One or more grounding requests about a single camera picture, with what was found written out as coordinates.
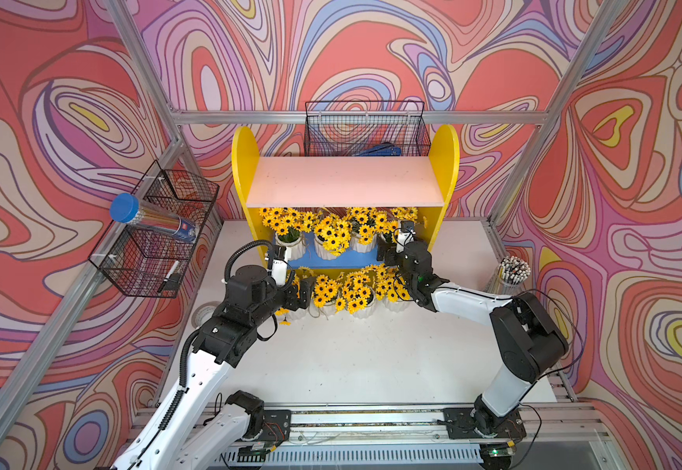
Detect clear cup of pencils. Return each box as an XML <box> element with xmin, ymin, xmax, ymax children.
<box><xmin>485</xmin><ymin>256</ymin><xmax>531</xmax><ymax>296</ymax></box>

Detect blue object in back basket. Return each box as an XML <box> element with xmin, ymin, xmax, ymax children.
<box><xmin>356</xmin><ymin>142</ymin><xmax>403</xmax><ymax>157</ymax></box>

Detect black wire basket left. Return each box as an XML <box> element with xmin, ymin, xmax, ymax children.
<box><xmin>88</xmin><ymin>162</ymin><xmax>220</xmax><ymax>299</ymax></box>

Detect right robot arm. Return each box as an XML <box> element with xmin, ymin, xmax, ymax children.
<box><xmin>376</xmin><ymin>239</ymin><xmax>570</xmax><ymax>439</ymax></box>

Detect metal base rail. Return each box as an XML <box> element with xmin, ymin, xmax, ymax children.
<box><xmin>128</xmin><ymin>401</ymin><xmax>612</xmax><ymax>468</ymax></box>

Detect yellow wooden shelf unit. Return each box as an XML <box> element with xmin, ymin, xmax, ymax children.
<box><xmin>231</xmin><ymin>125</ymin><xmax>460</xmax><ymax>250</ymax></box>

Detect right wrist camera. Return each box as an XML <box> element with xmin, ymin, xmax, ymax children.
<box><xmin>396</xmin><ymin>221</ymin><xmax>415</xmax><ymax>253</ymax></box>

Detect white tape roll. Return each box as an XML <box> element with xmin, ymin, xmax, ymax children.
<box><xmin>191</xmin><ymin>302</ymin><xmax>221</xmax><ymax>329</ymax></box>

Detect black marker in basket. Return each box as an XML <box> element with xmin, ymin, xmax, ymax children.
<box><xmin>156</xmin><ymin>260</ymin><xmax>182</xmax><ymax>294</ymax></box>

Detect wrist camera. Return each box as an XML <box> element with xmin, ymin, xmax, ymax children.
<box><xmin>266</xmin><ymin>245</ymin><xmax>288</xmax><ymax>287</ymax></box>
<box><xmin>396</xmin><ymin>221</ymin><xmax>415</xmax><ymax>253</ymax></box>

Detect black wire basket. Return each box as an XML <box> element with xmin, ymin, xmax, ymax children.
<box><xmin>304</xmin><ymin>98</ymin><xmax>431</xmax><ymax>157</ymax></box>
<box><xmin>88</xmin><ymin>162</ymin><xmax>220</xmax><ymax>299</ymax></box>

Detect clear tube blue cap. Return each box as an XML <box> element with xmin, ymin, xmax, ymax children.
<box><xmin>109</xmin><ymin>193</ymin><xmax>198</xmax><ymax>244</ymax></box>

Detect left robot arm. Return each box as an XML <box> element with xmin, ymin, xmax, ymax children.
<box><xmin>112</xmin><ymin>266</ymin><xmax>316</xmax><ymax>469</ymax></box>

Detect black wire basket back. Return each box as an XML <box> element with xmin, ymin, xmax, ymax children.
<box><xmin>304</xmin><ymin>98</ymin><xmax>431</xmax><ymax>157</ymax></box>

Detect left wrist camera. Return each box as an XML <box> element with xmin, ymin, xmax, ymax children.
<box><xmin>266</xmin><ymin>245</ymin><xmax>288</xmax><ymax>287</ymax></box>

